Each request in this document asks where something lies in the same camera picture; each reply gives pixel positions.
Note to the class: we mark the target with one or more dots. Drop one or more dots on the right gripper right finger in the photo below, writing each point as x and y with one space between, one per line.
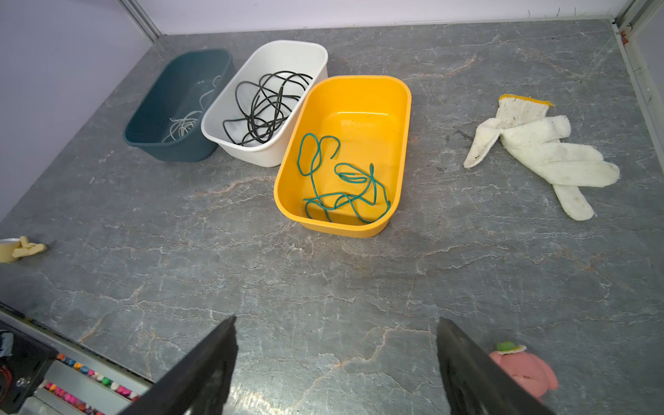
473 383

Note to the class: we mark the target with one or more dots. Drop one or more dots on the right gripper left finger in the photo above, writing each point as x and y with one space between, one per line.
200 383

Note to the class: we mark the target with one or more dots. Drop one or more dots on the pink toy figure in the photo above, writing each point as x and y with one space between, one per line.
528 370

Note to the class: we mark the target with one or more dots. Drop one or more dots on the yellow toy figure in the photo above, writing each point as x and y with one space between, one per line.
13 249

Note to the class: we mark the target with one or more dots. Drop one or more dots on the yellow plastic bin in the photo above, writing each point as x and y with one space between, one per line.
344 166

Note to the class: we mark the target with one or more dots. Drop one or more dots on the white knit glove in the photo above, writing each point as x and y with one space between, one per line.
536 141

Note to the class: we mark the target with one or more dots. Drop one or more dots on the dark teal plastic bin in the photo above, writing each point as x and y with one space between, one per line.
167 124

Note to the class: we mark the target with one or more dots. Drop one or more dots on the white plastic bin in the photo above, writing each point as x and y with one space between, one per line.
255 114

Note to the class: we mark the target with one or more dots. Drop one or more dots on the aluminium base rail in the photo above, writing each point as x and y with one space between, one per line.
79 381

